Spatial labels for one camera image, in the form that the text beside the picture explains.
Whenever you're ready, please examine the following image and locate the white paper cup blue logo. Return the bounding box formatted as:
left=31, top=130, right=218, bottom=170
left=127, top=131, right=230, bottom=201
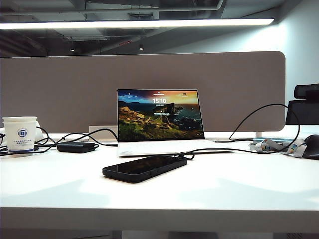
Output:
left=2, top=116, right=38, bottom=153

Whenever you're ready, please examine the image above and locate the teal book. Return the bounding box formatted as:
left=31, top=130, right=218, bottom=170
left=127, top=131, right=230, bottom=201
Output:
left=253, top=136, right=300, bottom=143

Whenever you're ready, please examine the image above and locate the white desk socket box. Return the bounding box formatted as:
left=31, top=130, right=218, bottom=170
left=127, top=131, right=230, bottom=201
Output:
left=89, top=125, right=118, bottom=135

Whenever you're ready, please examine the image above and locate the black laptop power cable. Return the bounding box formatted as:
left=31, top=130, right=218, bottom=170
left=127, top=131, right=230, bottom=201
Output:
left=0, top=126, right=119, bottom=156

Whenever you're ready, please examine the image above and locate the white laptop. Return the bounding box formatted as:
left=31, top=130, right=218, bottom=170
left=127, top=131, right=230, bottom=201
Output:
left=116, top=88, right=236, bottom=157

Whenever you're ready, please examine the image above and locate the black mesh office chair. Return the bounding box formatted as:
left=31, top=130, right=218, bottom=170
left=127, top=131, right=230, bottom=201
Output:
left=285, top=83, right=319, bottom=126

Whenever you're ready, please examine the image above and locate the long ceiling light strip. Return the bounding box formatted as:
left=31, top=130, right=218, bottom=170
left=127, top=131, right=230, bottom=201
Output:
left=0, top=17, right=275, bottom=30

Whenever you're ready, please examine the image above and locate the black power adapter brick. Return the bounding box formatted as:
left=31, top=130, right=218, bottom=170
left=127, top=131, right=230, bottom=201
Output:
left=56, top=141, right=100, bottom=153

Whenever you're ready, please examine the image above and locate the grey fabric desk divider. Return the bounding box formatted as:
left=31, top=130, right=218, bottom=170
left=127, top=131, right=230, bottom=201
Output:
left=0, top=50, right=286, bottom=134

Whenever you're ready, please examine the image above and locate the black computer mouse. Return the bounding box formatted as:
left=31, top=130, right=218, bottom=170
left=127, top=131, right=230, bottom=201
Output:
left=302, top=134, right=319, bottom=160

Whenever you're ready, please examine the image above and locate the grey lanyard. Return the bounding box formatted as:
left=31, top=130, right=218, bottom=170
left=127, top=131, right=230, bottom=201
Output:
left=248, top=138, right=308, bottom=158

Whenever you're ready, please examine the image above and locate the black charger cable with plug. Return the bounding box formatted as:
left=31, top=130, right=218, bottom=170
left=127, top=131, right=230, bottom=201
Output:
left=174, top=103, right=301, bottom=161

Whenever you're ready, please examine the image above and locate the black smartphone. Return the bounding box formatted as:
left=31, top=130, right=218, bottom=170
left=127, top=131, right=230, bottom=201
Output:
left=102, top=154, right=188, bottom=184

